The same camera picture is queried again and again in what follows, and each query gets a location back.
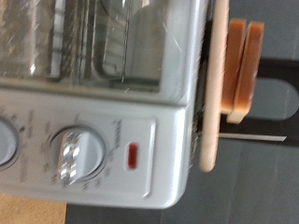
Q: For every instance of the silver oven knob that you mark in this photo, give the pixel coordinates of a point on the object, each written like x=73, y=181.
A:
x=76, y=155
x=4, y=143

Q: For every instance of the silver toaster oven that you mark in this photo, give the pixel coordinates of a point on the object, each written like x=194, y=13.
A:
x=168, y=149

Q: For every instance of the round wooden board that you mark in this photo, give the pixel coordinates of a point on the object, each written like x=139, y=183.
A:
x=215, y=93

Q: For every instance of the white bread slice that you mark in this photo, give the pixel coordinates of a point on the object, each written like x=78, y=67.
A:
x=234, y=62
x=249, y=71

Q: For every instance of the black metal bookend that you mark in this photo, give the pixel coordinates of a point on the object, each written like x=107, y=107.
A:
x=277, y=130

